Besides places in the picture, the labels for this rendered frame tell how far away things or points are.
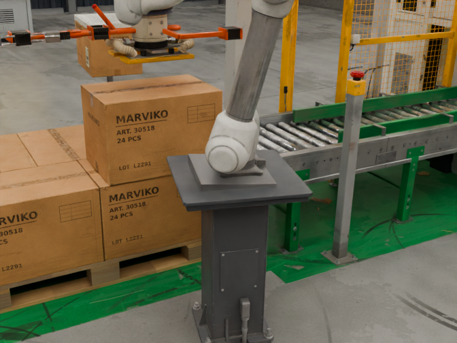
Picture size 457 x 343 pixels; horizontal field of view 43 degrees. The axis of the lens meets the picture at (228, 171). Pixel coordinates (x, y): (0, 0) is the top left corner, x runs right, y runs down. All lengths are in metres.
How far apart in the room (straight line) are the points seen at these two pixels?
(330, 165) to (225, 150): 1.33
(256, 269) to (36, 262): 1.05
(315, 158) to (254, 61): 1.28
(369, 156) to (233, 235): 1.29
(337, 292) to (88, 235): 1.27
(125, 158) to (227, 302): 0.83
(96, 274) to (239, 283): 0.83
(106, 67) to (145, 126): 1.94
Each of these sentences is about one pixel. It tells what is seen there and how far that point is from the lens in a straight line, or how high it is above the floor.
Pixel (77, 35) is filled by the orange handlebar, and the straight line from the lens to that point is 2.78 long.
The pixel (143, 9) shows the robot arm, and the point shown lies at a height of 1.40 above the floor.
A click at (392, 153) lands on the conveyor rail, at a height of 0.49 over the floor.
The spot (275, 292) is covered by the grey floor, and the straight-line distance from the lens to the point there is 3.00.
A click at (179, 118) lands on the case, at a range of 2.84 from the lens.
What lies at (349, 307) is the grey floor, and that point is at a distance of 2.95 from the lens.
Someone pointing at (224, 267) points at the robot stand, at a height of 0.38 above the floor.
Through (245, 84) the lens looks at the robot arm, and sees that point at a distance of 2.02.
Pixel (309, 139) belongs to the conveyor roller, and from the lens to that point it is 3.51.
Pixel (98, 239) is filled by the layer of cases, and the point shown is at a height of 0.27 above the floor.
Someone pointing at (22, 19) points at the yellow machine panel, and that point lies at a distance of 10.24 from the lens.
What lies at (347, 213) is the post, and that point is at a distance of 3.21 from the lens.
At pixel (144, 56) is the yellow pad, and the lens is 2.79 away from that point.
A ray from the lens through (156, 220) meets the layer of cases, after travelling 3.00.
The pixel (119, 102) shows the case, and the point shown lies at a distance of 2.71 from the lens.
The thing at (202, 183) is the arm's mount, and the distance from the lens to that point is 2.22.
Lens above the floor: 1.65
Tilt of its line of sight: 22 degrees down
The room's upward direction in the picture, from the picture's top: 1 degrees clockwise
